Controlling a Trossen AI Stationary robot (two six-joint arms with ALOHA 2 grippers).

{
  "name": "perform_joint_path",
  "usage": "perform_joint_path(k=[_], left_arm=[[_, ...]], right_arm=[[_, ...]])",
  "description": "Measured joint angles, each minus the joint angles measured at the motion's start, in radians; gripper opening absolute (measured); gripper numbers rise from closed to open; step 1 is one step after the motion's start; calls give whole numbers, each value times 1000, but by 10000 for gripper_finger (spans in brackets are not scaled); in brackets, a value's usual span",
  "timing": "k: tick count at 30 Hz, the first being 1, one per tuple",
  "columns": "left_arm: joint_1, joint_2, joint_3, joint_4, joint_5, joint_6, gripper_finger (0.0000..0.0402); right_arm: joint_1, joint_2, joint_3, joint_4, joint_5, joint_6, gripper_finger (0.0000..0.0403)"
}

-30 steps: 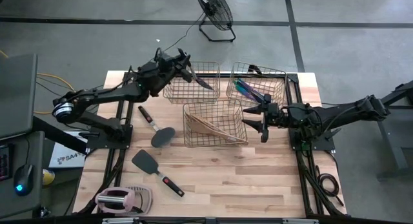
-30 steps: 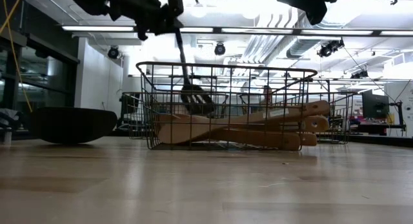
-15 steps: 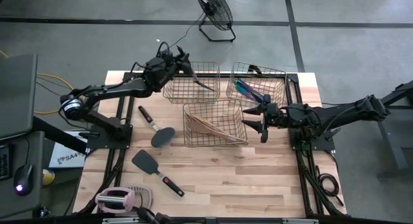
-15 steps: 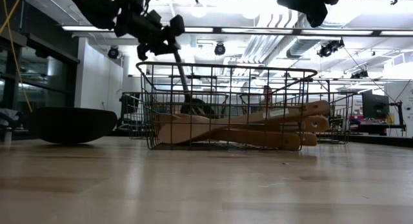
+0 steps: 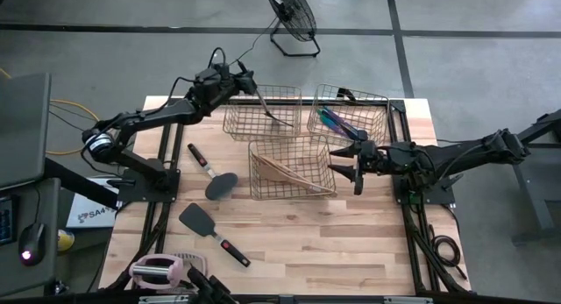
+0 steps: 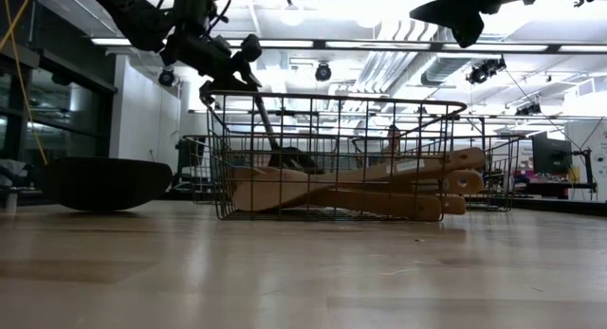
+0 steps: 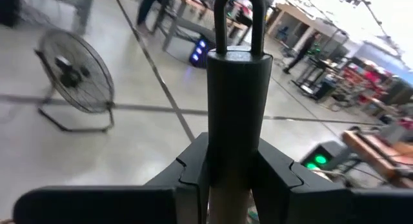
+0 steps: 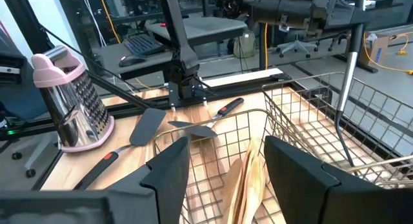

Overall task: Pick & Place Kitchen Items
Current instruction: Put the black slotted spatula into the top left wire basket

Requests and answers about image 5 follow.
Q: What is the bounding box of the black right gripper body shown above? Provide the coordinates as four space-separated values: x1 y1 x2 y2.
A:
352 129 394 195

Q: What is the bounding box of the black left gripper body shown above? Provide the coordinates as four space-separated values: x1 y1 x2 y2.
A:
214 66 243 102

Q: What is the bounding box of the black slotted turner steel handle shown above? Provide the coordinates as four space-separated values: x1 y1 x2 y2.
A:
255 85 295 129

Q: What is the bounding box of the solid wooden spatula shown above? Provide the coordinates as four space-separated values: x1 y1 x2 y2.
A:
253 153 337 196

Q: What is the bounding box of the gold wire basket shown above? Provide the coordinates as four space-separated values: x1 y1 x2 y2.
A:
247 134 338 201
306 83 390 147
222 84 303 142

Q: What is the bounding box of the black oval turner red-black handle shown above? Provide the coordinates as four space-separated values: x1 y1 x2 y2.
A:
187 143 239 201

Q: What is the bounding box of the grey square turner red-black handle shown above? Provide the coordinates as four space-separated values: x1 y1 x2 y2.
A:
177 201 252 268

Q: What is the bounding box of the black floor fan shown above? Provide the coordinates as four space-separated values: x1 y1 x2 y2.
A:
263 0 322 59

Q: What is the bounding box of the black metal stand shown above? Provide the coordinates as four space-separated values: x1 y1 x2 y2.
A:
481 109 561 244

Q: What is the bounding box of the black diagonal metal beam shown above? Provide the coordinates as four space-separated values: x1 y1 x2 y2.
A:
43 157 122 210

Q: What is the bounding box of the black mechanical object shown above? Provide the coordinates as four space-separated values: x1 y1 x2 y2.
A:
187 265 240 304

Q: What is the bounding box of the white printed box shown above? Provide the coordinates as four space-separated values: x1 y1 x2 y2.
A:
65 175 118 230

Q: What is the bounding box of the pink box grater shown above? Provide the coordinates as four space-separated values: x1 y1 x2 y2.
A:
128 252 208 294

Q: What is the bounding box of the grey flat panel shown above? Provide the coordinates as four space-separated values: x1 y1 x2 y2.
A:
0 73 53 191

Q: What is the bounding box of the yellow round object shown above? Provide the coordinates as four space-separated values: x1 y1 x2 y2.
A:
56 229 75 252

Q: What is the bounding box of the dark side desk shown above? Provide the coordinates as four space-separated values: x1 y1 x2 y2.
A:
0 176 61 299

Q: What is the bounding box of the black computer mouse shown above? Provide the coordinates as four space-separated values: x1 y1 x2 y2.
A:
18 222 46 267

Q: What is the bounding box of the black keyboard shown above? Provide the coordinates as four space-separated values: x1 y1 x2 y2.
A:
0 196 15 246

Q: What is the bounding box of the black fan power cable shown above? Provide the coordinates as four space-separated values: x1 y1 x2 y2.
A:
227 17 280 67

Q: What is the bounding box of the black bracket clamp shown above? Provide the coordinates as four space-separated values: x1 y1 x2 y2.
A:
336 86 358 103

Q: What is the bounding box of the coiled black cable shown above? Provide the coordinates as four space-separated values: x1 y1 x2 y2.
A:
430 224 469 282

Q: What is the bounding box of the silver black camera rail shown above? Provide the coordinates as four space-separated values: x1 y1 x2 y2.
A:
138 293 435 304

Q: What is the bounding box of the yellow cable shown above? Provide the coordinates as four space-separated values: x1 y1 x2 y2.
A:
0 67 100 157

